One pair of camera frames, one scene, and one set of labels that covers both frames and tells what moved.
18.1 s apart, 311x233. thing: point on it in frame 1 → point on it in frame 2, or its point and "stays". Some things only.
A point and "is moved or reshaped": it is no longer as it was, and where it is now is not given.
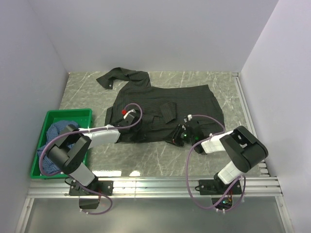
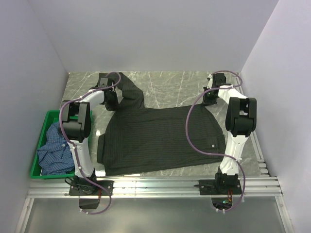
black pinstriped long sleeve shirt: [143, 113] is moved or reshaped
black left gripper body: [135, 133] → [112, 104]
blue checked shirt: [54, 129] stays
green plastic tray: [83, 117] stays
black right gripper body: [181, 136] → [209, 99]
